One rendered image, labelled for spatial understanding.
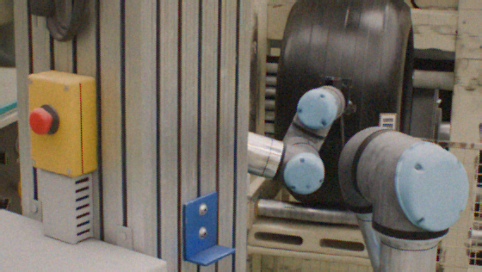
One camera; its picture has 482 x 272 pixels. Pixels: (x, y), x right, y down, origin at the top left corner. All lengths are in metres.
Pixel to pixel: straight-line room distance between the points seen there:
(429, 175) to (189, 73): 0.36
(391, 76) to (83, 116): 1.12
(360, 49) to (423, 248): 0.94
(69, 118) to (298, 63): 1.08
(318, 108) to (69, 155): 0.71
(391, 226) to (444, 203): 0.08
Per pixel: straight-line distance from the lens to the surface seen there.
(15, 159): 2.07
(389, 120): 2.25
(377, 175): 1.39
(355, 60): 2.25
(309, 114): 1.88
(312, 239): 2.46
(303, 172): 1.77
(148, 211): 1.30
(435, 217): 1.37
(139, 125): 1.26
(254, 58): 2.47
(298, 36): 2.30
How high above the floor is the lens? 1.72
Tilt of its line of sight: 15 degrees down
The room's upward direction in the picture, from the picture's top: 1 degrees clockwise
